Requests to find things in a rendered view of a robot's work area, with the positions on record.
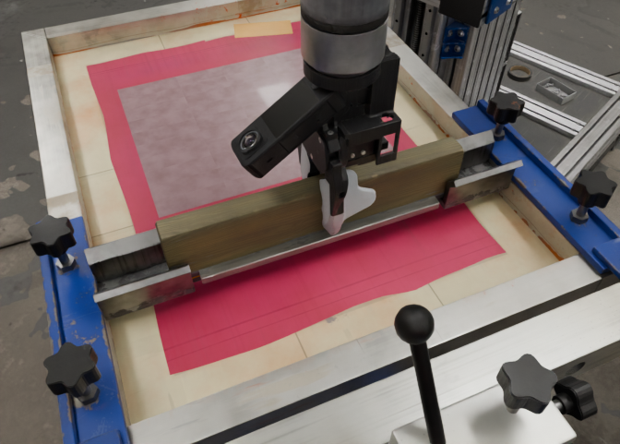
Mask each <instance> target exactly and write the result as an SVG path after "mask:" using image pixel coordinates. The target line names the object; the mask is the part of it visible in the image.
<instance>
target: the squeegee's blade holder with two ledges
mask: <svg viewBox="0 0 620 444"><path fill-rule="evenodd" d="M438 207H439V201H438V200H437V198H436V197H435V196H433V197H430V198H425V199H422V200H419V201H416V202H413V203H410V204H407V205H404V206H401V207H398V208H395V209H392V210H387V211H384V212H381V213H378V214H375V215H372V216H369V217H366V218H363V219H361V220H357V221H354V222H349V223H346V224H343V225H342V226H341V228H340V231H339V232H338V233H337V234H334V235H331V234H330V233H329V232H328V231H327V230H325V231H322V232H319V233H316V234H311V235H308V236H305V237H302V238H299V239H296V240H293V241H290V242H287V243H284V244H281V245H278V246H273V247H270V248H267V249H264V250H261V251H257V252H255V253H252V254H249V255H246V256H243V257H239V258H235V259H232V260H229V261H226V262H222V263H220V264H217V265H214V266H211V267H208V268H205V269H202V270H199V275H200V278H201V281H202V283H208V282H213V281H216V280H218V279H221V278H224V277H227V276H230V275H233V274H236V273H239V272H242V271H245V270H250V269H252V268H255V267H258V266H262V265H265V264H268V263H270V262H273V261H276V260H279V259H282V258H287V257H290V256H293V255H296V254H299V253H302V252H305V251H307V250H310V249H313V248H316V247H320V246H324V245H327V244H330V243H333V242H336V241H339V240H341V239H344V238H348V237H351V236H354V235H357V234H361V233H364V232H367V231H370V230H373V229H376V228H379V227H382V226H385V225H388V224H391V223H393V222H398V221H401V220H405V219H408V218H410V217H413V216H416V215H419V214H422V213H425V212H427V211H431V210H436V209H438Z"/></svg>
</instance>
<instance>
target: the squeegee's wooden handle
mask: <svg viewBox="0 0 620 444"><path fill-rule="evenodd" d="M463 156H464V150H463V148H462V146H461V145H460V144H459V143H458V142H457V141H456V140H455V139H454V138H453V137H449V138H443V139H440V140H437V141H434V142H430V143H427V144H423V145H421V146H417V147H414V148H410V149H407V150H402V151H398V152H397V158H396V160H395V161H391V162H385V163H382V164H379V165H376V161H373V162H368V163H365V164H362V165H357V164H355V165H353V166H349V167H346V170H348V169H349V170H353V171H355V172H356V174H357V179H358V186H360V187H366V188H372V189H374V191H375V192H376V200H375V201H374V203H373V204H372V205H371V206H369V207H367V208H365V209H363V210H361V211H359V212H357V213H355V214H353V215H352V216H351V217H349V218H347V219H346V220H344V222H343V224H346V223H349V222H354V221H357V220H361V219H363V218H366V217H369V216H372V215H375V214H378V213H381V212H384V211H387V210H392V209H395V208H398V207H401V206H404V205H407V204H410V203H413V202H416V201H419V200H422V199H425V198H430V197H433V196H435V197H436V198H437V199H441V198H443V196H444V193H445V189H446V185H447V182H448V181H451V180H454V179H457V178H458V177H459V171H460V167H461V164H462V160H463ZM323 178H325V173H323V174H318V175H315V176H311V177H308V178H305V179H302V180H298V181H295V182H291V183H289V184H285V185H282V186H276V187H272V188H270V189H266V190H263V191H259V192H256V193H253V194H250V195H246V196H243V197H239V198H234V199H231V200H227V201H224V202H221V203H218V204H214V205H211V206H207V207H205V208H201V209H198V210H192V211H189V212H186V213H183V214H179V215H176V216H172V217H170V218H166V219H163V220H159V221H156V223H155V226H156V229H157V232H158V236H159V238H160V241H161V247H162V250H163V254H164V256H165V259H166V263H167V266H168V269H169V270H170V269H173V268H176V267H179V266H183V265H185V264H188V265H189V267H190V270H191V276H192V278H193V277H196V276H199V270H202V269H205V268H208V267H211V266H214V265H217V264H220V263H222V262H226V261H229V260H232V259H235V258H239V257H243V256H246V255H249V254H252V253H255V252H257V251H261V250H264V249H267V248H270V247H273V246H278V245H281V244H284V243H287V242H290V241H293V240H296V239H299V238H302V237H305V236H308V235H311V234H316V233H319V232H322V231H325V230H326V229H325V228H324V227H323V225H322V220H323V214H322V209H321V208H322V196H321V191H320V184H319V180H320V179H323Z"/></svg>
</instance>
